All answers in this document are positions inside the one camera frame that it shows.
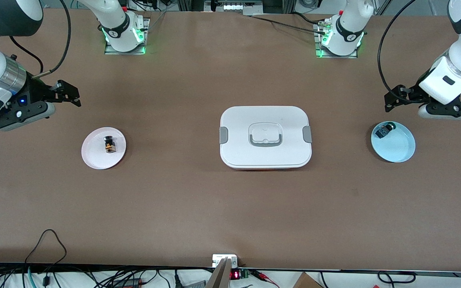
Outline white lidded box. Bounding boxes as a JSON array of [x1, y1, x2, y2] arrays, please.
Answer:
[[219, 106, 313, 170]]

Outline light blue round plate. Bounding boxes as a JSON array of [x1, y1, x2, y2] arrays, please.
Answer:
[[371, 121, 416, 163]]

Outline pink round plate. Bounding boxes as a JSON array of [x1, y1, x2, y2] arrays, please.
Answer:
[[81, 127, 127, 170]]

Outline black power adapter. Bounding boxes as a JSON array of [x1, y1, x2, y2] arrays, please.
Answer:
[[112, 278, 144, 288]]

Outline brown cardboard piece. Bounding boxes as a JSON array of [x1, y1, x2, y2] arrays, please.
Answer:
[[293, 272, 324, 288]]

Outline small white device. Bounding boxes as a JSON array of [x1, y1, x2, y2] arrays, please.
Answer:
[[212, 254, 239, 268]]

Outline red clip leads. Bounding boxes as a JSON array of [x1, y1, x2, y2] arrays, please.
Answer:
[[251, 270, 280, 288]]

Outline grey wooden bar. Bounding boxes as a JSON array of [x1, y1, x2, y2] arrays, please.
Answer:
[[206, 258, 232, 288]]

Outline blue black switch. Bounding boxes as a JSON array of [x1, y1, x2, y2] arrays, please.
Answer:
[[376, 123, 397, 139]]

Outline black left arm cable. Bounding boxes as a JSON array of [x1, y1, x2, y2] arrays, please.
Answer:
[[377, 0, 420, 104]]

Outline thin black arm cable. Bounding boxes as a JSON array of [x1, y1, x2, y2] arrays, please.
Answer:
[[9, 36, 44, 74]]

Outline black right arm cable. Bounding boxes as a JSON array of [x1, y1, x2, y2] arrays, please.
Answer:
[[32, 0, 72, 78]]

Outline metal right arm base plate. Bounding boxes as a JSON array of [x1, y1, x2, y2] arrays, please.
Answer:
[[104, 18, 150, 55]]

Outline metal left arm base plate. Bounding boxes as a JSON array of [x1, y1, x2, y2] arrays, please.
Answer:
[[314, 22, 359, 59]]

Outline black cable to base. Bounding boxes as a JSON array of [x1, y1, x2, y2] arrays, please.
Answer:
[[250, 12, 328, 35]]

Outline black looped table cable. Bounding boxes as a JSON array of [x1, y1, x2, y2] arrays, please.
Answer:
[[24, 229, 68, 268]]

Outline black coiled floor cable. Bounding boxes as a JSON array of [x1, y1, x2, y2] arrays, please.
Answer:
[[377, 271, 417, 288]]

